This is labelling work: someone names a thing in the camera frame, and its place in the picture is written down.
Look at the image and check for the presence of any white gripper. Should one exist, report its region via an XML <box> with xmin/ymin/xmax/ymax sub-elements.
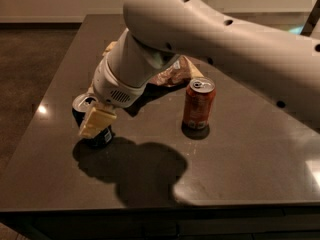
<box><xmin>79</xmin><ymin>57</ymin><xmax>146</xmax><ymax>139</ymax></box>

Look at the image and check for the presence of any blue pepsi can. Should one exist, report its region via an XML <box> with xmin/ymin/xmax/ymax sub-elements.
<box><xmin>72</xmin><ymin>94</ymin><xmax>113</xmax><ymax>148</ymax></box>

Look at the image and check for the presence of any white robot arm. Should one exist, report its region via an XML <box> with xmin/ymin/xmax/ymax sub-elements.
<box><xmin>79</xmin><ymin>0</ymin><xmax>320</xmax><ymax>138</ymax></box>

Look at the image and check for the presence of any red soda can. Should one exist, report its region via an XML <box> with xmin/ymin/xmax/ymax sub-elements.
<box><xmin>183</xmin><ymin>77</ymin><xmax>216</xmax><ymax>130</ymax></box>

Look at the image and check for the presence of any brown and cream chip bag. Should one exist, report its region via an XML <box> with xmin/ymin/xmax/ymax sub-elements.
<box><xmin>97</xmin><ymin>40</ymin><xmax>202</xmax><ymax>88</ymax></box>

